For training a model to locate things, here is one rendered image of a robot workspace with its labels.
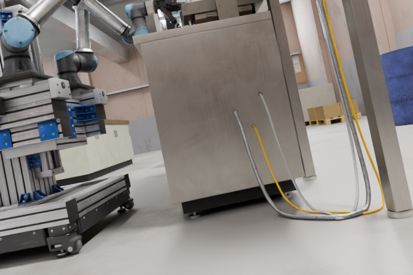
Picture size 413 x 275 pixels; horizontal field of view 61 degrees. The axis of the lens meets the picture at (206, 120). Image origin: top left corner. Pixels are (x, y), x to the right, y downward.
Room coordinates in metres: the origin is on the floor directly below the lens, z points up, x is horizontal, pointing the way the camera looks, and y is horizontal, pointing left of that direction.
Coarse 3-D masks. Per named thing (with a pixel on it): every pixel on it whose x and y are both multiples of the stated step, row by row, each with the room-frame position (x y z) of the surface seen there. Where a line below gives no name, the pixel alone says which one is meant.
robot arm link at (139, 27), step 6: (132, 18) 1.86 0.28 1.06; (138, 18) 1.85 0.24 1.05; (144, 18) 1.88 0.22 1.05; (132, 24) 1.88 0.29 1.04; (138, 24) 1.85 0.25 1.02; (144, 24) 1.87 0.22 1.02; (132, 30) 1.89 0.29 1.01; (138, 30) 1.85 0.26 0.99; (144, 30) 1.86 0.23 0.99; (132, 36) 1.92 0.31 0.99
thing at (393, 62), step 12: (408, 48) 3.94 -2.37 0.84; (384, 60) 4.13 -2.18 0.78; (396, 60) 4.01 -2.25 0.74; (408, 60) 3.95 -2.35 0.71; (384, 72) 4.17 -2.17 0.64; (396, 72) 4.03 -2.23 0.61; (408, 72) 3.96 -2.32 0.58; (396, 84) 4.05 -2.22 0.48; (408, 84) 3.97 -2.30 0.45; (396, 96) 4.07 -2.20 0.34; (408, 96) 3.98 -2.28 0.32; (396, 108) 4.10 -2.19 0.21; (408, 108) 4.00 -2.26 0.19; (396, 120) 4.14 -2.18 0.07; (408, 120) 4.02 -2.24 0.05
